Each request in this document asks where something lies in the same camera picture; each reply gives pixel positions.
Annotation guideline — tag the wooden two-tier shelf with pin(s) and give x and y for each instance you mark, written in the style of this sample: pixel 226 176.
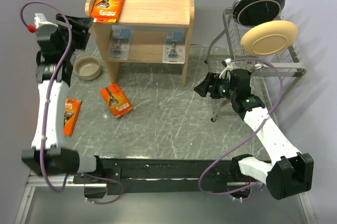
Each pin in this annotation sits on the wooden two-tier shelf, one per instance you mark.
pixel 149 21

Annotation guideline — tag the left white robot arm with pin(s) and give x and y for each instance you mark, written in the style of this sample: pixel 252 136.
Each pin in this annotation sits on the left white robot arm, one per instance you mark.
pixel 58 42

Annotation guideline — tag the blue razor blister pack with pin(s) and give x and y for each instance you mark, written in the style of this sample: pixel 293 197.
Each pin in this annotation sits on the blue razor blister pack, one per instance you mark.
pixel 120 44
pixel 173 48

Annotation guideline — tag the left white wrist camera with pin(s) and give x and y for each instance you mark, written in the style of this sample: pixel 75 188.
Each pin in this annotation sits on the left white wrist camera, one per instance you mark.
pixel 39 20

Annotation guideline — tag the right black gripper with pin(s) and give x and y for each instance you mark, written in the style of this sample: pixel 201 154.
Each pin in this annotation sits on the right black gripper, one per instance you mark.
pixel 212 80

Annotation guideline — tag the beige plate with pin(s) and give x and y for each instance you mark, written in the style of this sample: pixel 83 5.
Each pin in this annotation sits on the beige plate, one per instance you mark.
pixel 269 38

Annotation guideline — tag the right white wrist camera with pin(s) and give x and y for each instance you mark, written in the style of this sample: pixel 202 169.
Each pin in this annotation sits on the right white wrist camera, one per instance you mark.
pixel 228 65

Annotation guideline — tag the metal dish rack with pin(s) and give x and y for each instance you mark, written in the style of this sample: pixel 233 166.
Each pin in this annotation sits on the metal dish rack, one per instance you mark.
pixel 227 45

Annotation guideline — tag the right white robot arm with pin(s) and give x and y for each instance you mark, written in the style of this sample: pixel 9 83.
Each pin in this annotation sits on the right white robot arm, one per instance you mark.
pixel 289 171

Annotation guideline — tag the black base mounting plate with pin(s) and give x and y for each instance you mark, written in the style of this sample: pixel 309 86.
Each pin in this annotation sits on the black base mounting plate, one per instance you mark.
pixel 131 176

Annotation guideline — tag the hidden orange razor box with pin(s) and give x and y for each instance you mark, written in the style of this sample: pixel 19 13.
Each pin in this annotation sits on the hidden orange razor box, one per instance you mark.
pixel 72 110

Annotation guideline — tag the aluminium rail frame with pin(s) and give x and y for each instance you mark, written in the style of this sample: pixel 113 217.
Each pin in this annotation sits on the aluminium rail frame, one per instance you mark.
pixel 41 205

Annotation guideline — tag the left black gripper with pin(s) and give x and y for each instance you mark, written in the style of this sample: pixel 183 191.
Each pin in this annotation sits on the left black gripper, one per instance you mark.
pixel 80 28

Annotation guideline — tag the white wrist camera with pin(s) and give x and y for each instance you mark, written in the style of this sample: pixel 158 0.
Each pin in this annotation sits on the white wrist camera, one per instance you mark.
pixel 228 65
pixel 39 20

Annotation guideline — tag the beige ceramic bowl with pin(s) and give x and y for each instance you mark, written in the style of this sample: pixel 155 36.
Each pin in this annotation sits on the beige ceramic bowl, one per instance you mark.
pixel 87 68

